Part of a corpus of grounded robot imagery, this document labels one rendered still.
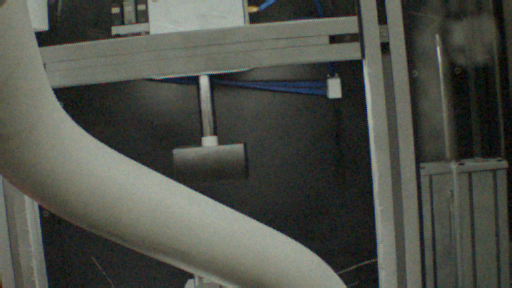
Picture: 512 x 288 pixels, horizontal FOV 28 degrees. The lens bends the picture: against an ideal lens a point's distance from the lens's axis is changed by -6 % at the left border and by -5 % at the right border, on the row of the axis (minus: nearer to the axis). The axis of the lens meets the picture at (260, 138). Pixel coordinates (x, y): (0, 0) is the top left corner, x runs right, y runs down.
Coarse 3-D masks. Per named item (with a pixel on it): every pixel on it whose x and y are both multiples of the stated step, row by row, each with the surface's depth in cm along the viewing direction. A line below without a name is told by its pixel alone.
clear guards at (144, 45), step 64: (64, 0) 109; (128, 0) 109; (192, 0) 109; (256, 0) 108; (320, 0) 108; (448, 0) 107; (64, 64) 110; (128, 64) 109; (192, 64) 109; (256, 64) 109; (448, 64) 108; (448, 128) 108; (448, 192) 109; (448, 256) 109
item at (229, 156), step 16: (208, 80) 129; (208, 96) 129; (208, 112) 129; (208, 128) 129; (208, 144) 130; (224, 144) 129; (240, 144) 127; (176, 160) 128; (192, 160) 128; (208, 160) 128; (224, 160) 127; (240, 160) 127; (176, 176) 128; (192, 176) 128; (208, 176) 128; (224, 176) 128; (240, 176) 127
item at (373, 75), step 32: (384, 0) 109; (384, 96) 108; (384, 128) 109; (384, 160) 109; (0, 192) 111; (384, 192) 109; (416, 192) 109; (0, 224) 111; (32, 224) 112; (384, 224) 109; (416, 224) 109; (0, 256) 111; (32, 256) 111; (384, 256) 109; (416, 256) 109
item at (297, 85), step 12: (348, 60) 112; (216, 84) 149; (228, 84) 149; (240, 84) 149; (252, 84) 149; (264, 84) 150; (276, 84) 150; (288, 84) 150; (300, 84) 150; (312, 84) 150; (324, 84) 150
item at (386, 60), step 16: (384, 32) 108; (384, 64) 108; (384, 80) 108; (400, 176) 109; (400, 192) 109; (400, 208) 109; (400, 224) 109; (16, 240) 111; (400, 240) 109; (16, 256) 111; (400, 256) 109; (16, 272) 111; (400, 272) 109
